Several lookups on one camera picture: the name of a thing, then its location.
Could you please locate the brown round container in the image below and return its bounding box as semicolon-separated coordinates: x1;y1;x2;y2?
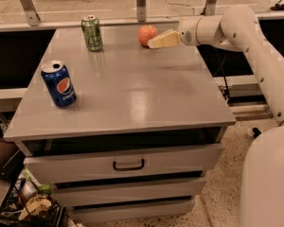
0;122;19;166

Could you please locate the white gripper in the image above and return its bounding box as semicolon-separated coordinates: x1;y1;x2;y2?
148;17;199;49

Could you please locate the right metal rail bracket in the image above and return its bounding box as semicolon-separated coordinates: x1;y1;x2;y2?
202;0;217;16

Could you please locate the red orange apple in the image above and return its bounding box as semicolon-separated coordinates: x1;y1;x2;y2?
138;25;157;46

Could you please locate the black hanging cable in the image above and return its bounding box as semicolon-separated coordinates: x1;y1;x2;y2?
213;47;233;104

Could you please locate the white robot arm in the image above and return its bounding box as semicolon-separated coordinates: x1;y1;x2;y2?
148;5;284;227

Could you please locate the left metal rail bracket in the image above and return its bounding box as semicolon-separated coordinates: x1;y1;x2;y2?
20;0;41;26

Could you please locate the green soda can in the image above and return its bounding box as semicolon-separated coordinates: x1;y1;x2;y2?
81;15;103;51

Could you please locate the middle metal rail bracket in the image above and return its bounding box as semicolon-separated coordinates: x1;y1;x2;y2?
136;0;146;22

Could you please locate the black top drawer handle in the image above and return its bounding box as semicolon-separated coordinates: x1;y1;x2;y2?
113;159;145;172

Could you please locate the metal rail bracket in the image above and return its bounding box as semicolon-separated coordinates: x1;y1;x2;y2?
20;0;41;26
202;0;217;16
136;0;146;22

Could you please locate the black sandal on floor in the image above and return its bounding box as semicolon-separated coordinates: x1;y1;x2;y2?
271;0;284;10

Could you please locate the blue pepsi can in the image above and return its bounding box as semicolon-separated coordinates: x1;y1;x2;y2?
41;61;77;107

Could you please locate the black bin with clutter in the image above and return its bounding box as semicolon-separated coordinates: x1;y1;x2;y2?
0;167;64;227

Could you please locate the grey drawer cabinet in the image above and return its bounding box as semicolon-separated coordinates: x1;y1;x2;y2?
5;26;235;223

